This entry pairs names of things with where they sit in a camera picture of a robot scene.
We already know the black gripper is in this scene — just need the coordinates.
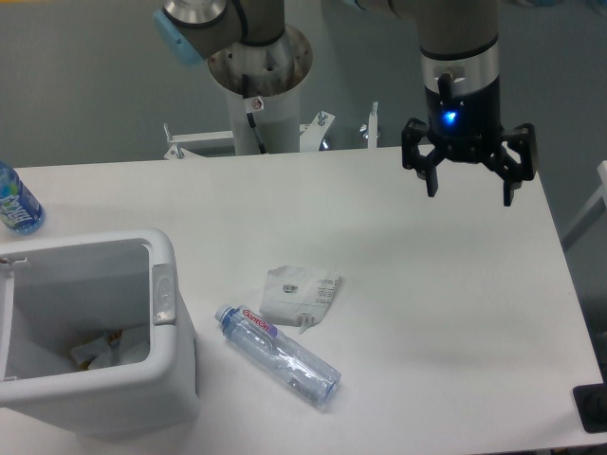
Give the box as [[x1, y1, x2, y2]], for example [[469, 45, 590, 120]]
[[401, 75, 538, 207]]

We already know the white paper wrapper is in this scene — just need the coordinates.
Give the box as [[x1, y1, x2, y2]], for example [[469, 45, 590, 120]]
[[260, 265, 340, 334]]

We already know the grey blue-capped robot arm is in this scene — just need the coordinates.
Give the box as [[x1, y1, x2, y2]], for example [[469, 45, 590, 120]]
[[153, 1, 537, 205]]

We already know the trash inside can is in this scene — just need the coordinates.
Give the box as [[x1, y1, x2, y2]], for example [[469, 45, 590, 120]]
[[69, 325, 151, 371]]

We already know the white trash can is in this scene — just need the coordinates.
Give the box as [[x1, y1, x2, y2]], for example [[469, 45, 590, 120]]
[[1, 228, 200, 435]]

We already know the black clamp at table edge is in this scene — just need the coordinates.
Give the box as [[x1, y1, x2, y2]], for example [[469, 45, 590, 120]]
[[573, 383, 606, 434]]

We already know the clear plastic water bottle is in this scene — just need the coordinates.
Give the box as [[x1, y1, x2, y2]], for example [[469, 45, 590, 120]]
[[214, 304, 341, 409]]

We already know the blue labelled drink bottle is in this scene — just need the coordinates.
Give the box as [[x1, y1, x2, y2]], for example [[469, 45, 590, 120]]
[[1, 162, 45, 235]]

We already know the white frame leg at right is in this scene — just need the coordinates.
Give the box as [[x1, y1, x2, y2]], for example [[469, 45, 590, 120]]
[[561, 160, 606, 251]]

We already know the white metal base frame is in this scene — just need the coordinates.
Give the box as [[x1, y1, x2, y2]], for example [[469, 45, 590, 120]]
[[162, 100, 381, 161]]

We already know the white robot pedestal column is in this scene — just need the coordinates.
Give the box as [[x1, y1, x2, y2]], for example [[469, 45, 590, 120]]
[[207, 24, 314, 156]]

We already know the black cable on pedestal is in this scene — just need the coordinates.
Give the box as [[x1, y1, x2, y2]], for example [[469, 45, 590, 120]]
[[241, 72, 267, 155]]

